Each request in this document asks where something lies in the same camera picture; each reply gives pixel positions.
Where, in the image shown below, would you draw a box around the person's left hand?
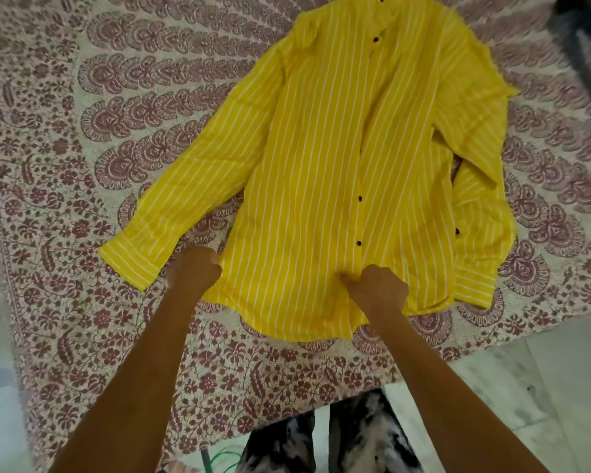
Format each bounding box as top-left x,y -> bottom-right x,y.
165,244 -> 223,302

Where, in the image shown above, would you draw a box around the person's right hand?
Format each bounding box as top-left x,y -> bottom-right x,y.
340,264 -> 409,319

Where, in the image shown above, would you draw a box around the yellow white-striped shirt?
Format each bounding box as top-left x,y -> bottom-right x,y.
98,0 -> 519,343

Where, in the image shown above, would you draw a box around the person's left forearm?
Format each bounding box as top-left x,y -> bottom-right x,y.
49,285 -> 200,473

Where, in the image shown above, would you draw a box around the person's right forearm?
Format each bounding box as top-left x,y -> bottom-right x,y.
367,306 -> 550,473

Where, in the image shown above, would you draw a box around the maroon floral printed bedsheet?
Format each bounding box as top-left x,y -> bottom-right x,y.
0,0 -> 591,473

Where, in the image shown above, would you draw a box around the person's black white patterned trousers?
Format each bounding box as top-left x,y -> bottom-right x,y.
235,388 -> 424,473

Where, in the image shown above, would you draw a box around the green cable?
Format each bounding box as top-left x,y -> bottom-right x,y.
199,448 -> 244,473

